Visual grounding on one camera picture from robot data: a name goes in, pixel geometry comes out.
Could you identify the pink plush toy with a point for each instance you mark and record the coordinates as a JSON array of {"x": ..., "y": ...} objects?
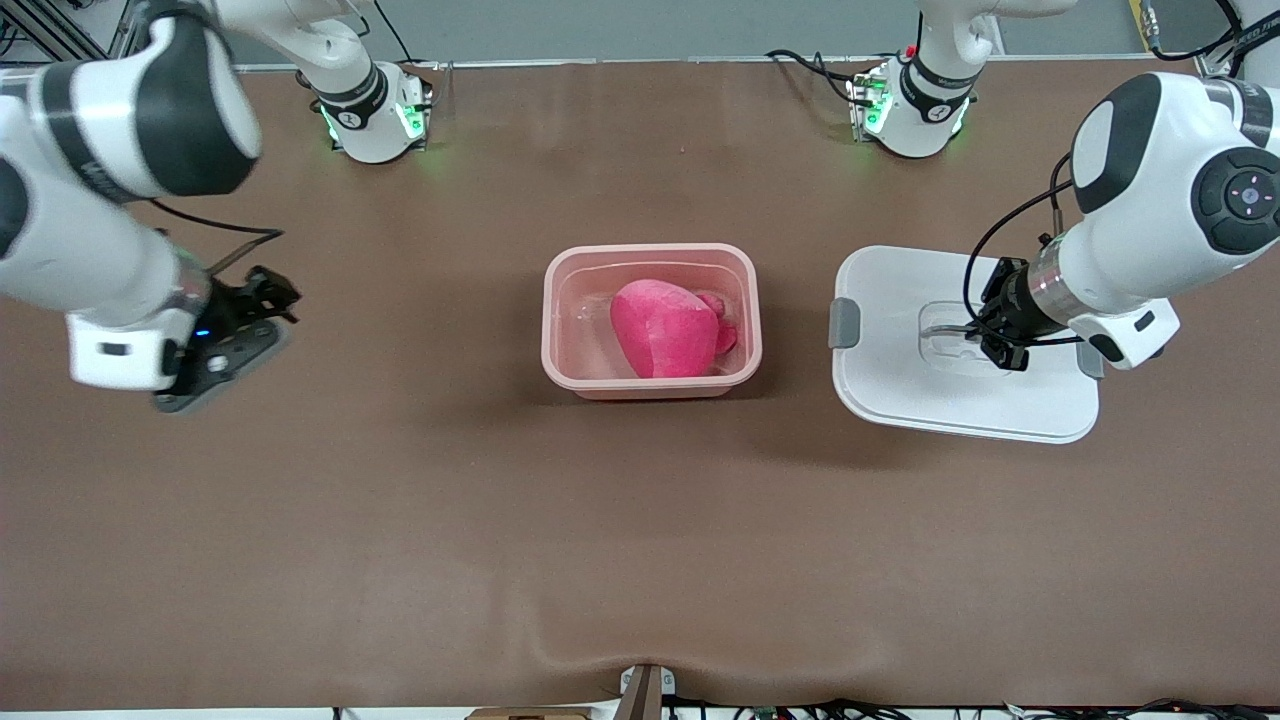
[{"x": 660, "y": 335}]

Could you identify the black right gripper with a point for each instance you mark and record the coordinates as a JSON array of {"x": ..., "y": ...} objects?
[{"x": 240, "y": 303}]

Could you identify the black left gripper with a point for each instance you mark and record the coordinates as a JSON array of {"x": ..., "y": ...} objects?
[{"x": 1010, "y": 301}]

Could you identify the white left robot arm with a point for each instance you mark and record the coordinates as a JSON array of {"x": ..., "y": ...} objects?
[{"x": 1150, "y": 200}]

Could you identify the pink plastic storage box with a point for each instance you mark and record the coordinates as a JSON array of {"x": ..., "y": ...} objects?
[{"x": 585, "y": 300}]

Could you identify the brown wooden board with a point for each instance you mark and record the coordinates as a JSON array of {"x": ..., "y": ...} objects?
[{"x": 530, "y": 715}]

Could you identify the brown table mat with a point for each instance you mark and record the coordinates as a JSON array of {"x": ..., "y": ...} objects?
[{"x": 600, "y": 550}]

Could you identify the aluminium frame profile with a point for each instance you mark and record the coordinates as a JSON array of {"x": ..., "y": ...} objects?
[
  {"x": 1212, "y": 65},
  {"x": 60, "y": 30}
]

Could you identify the white box lid grey clips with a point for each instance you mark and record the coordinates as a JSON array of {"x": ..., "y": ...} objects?
[{"x": 900, "y": 380}]

